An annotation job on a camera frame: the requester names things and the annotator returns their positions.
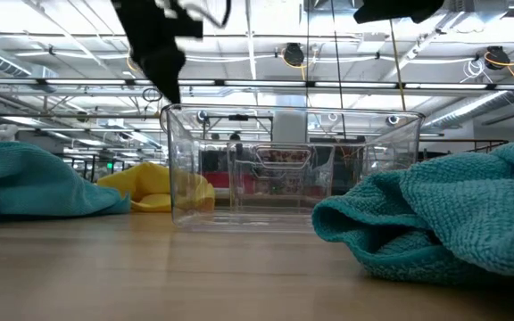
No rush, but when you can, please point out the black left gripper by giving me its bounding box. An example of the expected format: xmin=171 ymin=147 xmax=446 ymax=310
xmin=112 ymin=0 xmax=204 ymax=105

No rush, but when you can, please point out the yellow microfiber towel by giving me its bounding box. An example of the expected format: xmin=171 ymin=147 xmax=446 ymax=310
xmin=96 ymin=160 xmax=217 ymax=214

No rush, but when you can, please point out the teal microfiber towel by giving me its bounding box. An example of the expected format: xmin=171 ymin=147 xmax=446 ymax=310
xmin=0 ymin=141 xmax=132 ymax=226
xmin=311 ymin=136 xmax=514 ymax=299

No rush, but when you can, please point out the clear plastic bin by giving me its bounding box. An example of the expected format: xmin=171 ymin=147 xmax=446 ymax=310
xmin=227 ymin=141 xmax=337 ymax=211
xmin=161 ymin=103 xmax=427 ymax=234

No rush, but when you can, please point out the white robot figure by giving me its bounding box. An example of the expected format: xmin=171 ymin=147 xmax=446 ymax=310
xmin=0 ymin=123 xmax=20 ymax=144

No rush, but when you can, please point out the small black cable coil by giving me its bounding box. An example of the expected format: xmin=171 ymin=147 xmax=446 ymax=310
xmin=142 ymin=86 xmax=163 ymax=104

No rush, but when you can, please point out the yellow hanging cable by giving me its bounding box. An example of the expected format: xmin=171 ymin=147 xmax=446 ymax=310
xmin=388 ymin=20 xmax=408 ymax=111

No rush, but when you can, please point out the black hanging cable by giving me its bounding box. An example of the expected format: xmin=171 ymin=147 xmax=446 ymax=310
xmin=329 ymin=0 xmax=348 ymax=139

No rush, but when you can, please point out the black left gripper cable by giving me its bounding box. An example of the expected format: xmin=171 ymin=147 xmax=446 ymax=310
xmin=180 ymin=0 xmax=233 ymax=29

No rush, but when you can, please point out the black ceiling cable reel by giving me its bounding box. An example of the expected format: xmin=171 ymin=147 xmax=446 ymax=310
xmin=484 ymin=45 xmax=511 ymax=71
xmin=283 ymin=42 xmax=306 ymax=68

